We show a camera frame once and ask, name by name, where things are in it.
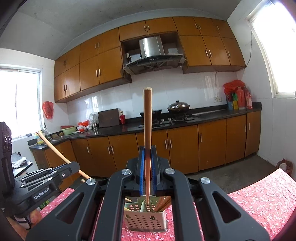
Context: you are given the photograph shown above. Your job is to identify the steel range hood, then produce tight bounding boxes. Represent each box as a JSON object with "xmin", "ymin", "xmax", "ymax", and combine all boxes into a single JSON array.
[{"xmin": 121, "ymin": 33, "xmax": 186, "ymax": 75}]

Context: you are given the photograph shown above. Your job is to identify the red bottle on counter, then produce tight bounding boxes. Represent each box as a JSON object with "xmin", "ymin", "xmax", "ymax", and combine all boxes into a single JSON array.
[{"xmin": 119, "ymin": 110, "xmax": 125, "ymax": 125}]

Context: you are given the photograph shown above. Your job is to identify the wooden chopstick left group middle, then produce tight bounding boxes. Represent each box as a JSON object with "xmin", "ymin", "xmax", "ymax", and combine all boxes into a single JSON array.
[{"xmin": 144, "ymin": 87, "xmax": 152, "ymax": 204}]

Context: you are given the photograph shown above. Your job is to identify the brown upper kitchen cabinets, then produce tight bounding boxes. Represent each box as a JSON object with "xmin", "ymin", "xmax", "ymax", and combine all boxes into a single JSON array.
[{"xmin": 54, "ymin": 16, "xmax": 246, "ymax": 102}]

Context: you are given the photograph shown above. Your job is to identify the red plastic bag on counter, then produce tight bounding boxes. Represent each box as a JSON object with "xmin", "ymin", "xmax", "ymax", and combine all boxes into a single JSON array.
[{"xmin": 223, "ymin": 79, "xmax": 245, "ymax": 102}]

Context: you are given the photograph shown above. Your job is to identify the brown lower kitchen cabinets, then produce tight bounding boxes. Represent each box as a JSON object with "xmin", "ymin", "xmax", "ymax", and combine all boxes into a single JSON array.
[{"xmin": 31, "ymin": 110, "xmax": 261, "ymax": 178}]

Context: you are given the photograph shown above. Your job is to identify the brown kitchen cabinets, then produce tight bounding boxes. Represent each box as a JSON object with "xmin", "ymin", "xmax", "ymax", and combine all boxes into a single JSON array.
[
  {"xmin": 54, "ymin": 16, "xmax": 246, "ymax": 102},
  {"xmin": 31, "ymin": 110, "xmax": 261, "ymax": 178}
]

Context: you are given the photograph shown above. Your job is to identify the red floral tablecloth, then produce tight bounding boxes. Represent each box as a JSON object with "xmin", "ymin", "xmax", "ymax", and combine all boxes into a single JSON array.
[{"xmin": 40, "ymin": 169, "xmax": 295, "ymax": 240}]

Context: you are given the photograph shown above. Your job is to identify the red thermos jug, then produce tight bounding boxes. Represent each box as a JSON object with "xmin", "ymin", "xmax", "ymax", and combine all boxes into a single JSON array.
[{"xmin": 236, "ymin": 87, "xmax": 246, "ymax": 110}]

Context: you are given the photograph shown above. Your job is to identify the gas stove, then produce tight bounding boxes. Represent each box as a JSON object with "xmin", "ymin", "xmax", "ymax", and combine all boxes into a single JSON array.
[{"xmin": 152, "ymin": 114, "xmax": 195, "ymax": 128}]

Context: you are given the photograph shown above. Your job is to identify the green bowl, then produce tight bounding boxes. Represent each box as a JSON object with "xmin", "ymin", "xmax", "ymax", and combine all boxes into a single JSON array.
[{"xmin": 61, "ymin": 126, "xmax": 77, "ymax": 135}]

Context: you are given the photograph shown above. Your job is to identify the beige perforated utensil holder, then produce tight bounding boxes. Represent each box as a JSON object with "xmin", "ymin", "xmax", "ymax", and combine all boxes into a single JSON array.
[{"xmin": 123, "ymin": 195, "xmax": 167, "ymax": 232}]

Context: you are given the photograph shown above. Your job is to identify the person's left hand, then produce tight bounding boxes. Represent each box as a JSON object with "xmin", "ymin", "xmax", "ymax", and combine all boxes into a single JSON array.
[{"xmin": 7, "ymin": 207, "xmax": 42, "ymax": 240}]

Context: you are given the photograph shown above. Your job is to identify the wooden chopstick left group inner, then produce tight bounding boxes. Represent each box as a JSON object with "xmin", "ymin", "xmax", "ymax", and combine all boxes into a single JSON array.
[{"xmin": 37, "ymin": 131, "xmax": 90, "ymax": 179}]

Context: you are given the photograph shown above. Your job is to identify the red bag on wall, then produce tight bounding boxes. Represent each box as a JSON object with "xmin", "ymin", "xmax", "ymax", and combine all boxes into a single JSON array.
[{"xmin": 42, "ymin": 101, "xmax": 54, "ymax": 120}]

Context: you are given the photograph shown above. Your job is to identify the black wok left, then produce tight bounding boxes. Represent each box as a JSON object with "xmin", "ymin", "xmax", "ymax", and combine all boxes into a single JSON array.
[{"xmin": 152, "ymin": 109, "xmax": 162, "ymax": 119}]

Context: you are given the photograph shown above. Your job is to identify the black countertop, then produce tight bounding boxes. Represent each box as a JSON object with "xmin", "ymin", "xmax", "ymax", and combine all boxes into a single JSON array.
[{"xmin": 28, "ymin": 102, "xmax": 263, "ymax": 151}]

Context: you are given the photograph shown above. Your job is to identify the dark cutting board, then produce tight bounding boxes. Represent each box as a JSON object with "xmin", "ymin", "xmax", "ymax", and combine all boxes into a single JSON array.
[{"xmin": 98, "ymin": 108, "xmax": 120, "ymax": 128}]

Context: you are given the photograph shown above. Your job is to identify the black wok with lid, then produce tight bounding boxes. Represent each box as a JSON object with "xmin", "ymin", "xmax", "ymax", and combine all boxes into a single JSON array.
[{"xmin": 167, "ymin": 100, "xmax": 190, "ymax": 114}]

